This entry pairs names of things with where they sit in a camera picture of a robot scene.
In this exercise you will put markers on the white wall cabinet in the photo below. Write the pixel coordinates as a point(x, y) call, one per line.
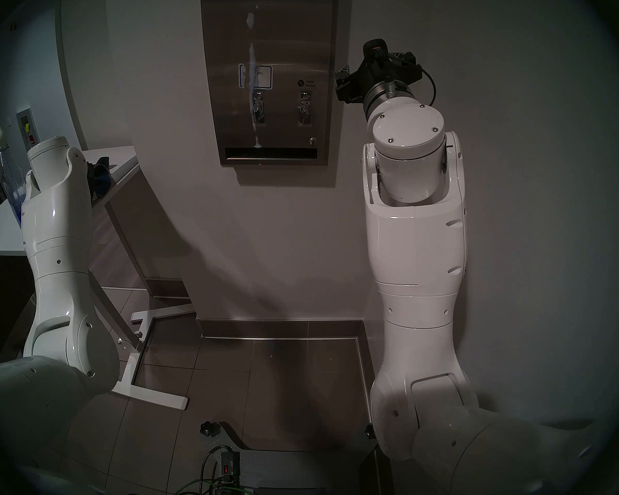
point(28, 128)

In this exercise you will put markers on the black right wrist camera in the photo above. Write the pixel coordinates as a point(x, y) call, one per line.
point(375, 50)

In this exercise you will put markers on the black box with red light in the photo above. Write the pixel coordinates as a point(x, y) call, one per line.
point(230, 464)

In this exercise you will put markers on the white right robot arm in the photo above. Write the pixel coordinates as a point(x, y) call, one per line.
point(418, 231)

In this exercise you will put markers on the dark metal robot base platform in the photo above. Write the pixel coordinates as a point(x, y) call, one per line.
point(299, 471)

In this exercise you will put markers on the metal dispenser lever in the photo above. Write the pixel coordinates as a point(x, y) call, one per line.
point(258, 110)
point(304, 111)

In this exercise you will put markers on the black star knob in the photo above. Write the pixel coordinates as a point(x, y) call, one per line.
point(210, 429)
point(371, 432)

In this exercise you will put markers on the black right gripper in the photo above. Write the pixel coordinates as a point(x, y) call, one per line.
point(358, 84)

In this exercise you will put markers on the white side table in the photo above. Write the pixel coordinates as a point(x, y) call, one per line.
point(124, 161)

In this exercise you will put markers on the white rectangular dispenser label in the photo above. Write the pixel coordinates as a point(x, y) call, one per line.
point(263, 76)

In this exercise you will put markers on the round symbol text sticker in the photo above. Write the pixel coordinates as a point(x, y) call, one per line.
point(306, 83)

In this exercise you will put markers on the stainless steel wall dispenser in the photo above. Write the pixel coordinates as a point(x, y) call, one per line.
point(289, 35)

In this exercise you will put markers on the clear spray bottle blue liquid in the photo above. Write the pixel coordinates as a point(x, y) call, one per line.
point(14, 200)

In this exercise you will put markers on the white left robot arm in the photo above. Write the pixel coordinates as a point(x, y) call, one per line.
point(56, 231)

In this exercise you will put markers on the dark blue cloth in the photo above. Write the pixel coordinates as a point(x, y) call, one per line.
point(103, 184)

